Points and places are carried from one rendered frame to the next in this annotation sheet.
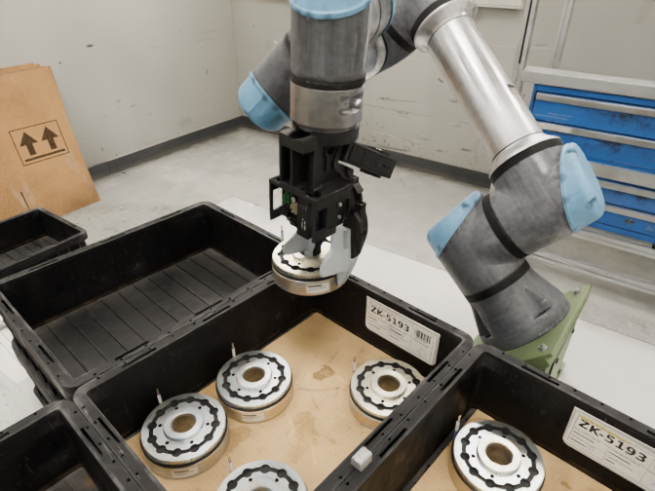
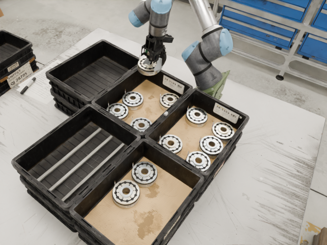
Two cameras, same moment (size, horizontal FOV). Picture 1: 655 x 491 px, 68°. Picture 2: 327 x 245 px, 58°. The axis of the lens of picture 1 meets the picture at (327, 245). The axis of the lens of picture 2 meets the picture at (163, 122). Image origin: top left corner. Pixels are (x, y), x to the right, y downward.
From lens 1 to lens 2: 0.78 m
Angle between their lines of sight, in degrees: 19
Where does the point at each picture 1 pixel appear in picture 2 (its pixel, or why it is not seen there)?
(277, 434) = (140, 113)
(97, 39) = not seen: outside the picture
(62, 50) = not seen: outside the picture
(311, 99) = (155, 29)
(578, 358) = (227, 93)
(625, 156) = (268, 6)
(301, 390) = (145, 102)
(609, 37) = not seen: outside the picture
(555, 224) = (217, 54)
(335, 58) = (161, 21)
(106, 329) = (80, 86)
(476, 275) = (195, 67)
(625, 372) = (240, 96)
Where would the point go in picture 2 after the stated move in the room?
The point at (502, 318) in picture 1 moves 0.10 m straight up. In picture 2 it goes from (202, 80) to (206, 65)
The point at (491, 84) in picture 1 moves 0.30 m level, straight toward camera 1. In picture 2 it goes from (203, 7) to (195, 40)
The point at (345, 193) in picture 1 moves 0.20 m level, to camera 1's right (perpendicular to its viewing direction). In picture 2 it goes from (161, 50) to (207, 50)
